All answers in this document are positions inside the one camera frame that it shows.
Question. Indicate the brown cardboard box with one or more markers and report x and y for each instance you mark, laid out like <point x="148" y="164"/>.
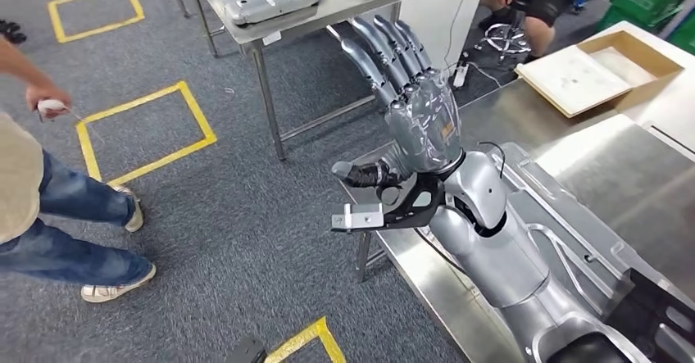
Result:
<point x="651" y="86"/>

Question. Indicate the person's hand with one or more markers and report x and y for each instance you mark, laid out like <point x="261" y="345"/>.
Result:
<point x="49" y="97"/>

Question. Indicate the chrome stool base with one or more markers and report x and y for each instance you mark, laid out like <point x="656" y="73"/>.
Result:
<point x="505" y="40"/>

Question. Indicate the person's forearm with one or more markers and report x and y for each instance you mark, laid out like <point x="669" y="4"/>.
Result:
<point x="21" y="64"/>

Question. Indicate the white handheld controller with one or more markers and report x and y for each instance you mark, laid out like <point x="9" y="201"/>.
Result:
<point x="51" y="106"/>

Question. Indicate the white power strip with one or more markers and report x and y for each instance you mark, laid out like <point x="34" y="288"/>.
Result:
<point x="460" y="75"/>

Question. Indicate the black plastic frame part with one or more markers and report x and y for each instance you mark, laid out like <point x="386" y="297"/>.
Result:
<point x="635" y="306"/>

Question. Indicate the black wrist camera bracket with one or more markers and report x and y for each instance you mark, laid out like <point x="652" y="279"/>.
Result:
<point x="404" y="216"/>

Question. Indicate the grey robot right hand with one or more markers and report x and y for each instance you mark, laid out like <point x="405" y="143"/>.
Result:
<point x="429" y="127"/>

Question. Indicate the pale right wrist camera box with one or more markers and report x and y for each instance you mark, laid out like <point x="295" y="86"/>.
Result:
<point x="361" y="219"/>

